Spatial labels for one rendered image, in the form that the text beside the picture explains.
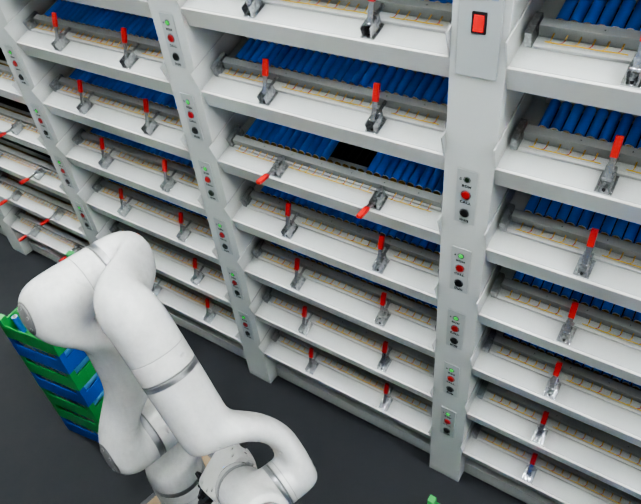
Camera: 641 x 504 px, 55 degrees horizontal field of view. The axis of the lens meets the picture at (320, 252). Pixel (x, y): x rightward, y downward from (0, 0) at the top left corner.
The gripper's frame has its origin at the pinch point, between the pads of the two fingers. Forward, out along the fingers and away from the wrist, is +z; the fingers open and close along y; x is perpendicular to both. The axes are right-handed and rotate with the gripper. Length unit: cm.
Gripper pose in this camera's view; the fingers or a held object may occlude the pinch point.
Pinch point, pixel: (216, 456)
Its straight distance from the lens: 130.3
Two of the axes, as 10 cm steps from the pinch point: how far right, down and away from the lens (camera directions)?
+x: 7.6, 5.5, 3.4
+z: -4.0, -0.2, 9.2
